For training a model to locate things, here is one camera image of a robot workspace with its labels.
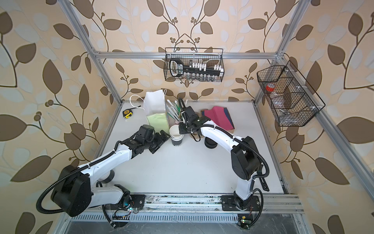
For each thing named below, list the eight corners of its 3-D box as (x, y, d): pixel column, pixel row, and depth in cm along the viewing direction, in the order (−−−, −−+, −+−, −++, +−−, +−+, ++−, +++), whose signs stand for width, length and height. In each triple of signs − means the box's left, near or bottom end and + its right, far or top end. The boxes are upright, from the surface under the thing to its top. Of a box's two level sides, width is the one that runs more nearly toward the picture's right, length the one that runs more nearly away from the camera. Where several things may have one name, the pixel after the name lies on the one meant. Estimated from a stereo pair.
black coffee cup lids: (201, 144, 97) (202, 142, 95) (205, 139, 100) (205, 136, 97) (213, 151, 94) (214, 148, 92) (217, 145, 97) (217, 143, 94)
